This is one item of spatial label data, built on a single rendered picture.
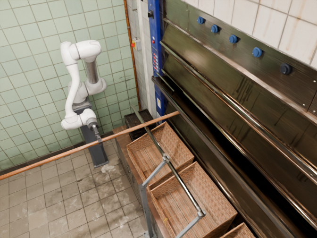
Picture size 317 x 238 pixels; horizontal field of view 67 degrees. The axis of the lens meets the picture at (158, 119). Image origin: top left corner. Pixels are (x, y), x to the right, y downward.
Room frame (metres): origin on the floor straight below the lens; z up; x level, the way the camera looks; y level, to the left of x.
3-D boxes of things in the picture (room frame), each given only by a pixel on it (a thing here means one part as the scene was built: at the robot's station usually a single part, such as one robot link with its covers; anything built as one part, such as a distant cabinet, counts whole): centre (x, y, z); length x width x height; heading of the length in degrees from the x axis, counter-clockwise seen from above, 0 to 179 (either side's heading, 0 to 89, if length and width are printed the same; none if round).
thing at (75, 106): (2.10, 0.86, 1.03); 0.22 x 0.18 x 0.06; 111
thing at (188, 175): (0.98, -0.21, 0.72); 0.56 x 0.49 x 0.28; 24
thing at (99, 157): (2.10, 0.84, 0.50); 0.21 x 0.21 x 1.00; 21
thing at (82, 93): (2.11, 0.83, 1.17); 0.18 x 0.16 x 0.22; 112
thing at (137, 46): (2.46, 0.17, 1.46); 0.10 x 0.07 x 0.10; 23
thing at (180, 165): (1.53, 0.03, 0.72); 0.56 x 0.49 x 0.28; 24
